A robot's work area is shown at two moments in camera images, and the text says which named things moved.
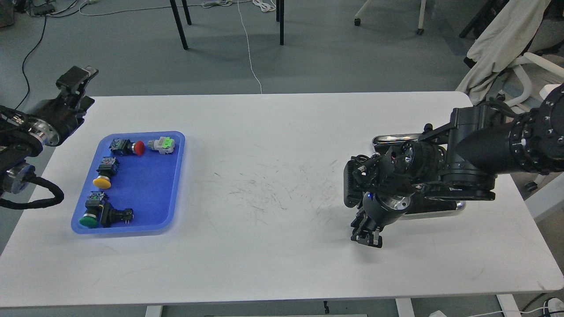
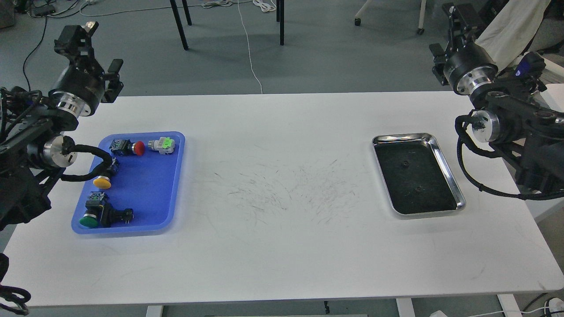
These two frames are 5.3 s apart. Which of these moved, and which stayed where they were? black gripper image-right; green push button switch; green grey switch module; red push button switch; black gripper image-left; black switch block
Moved: black gripper image-right; black gripper image-left
Stayed: black switch block; green grey switch module; green push button switch; red push button switch
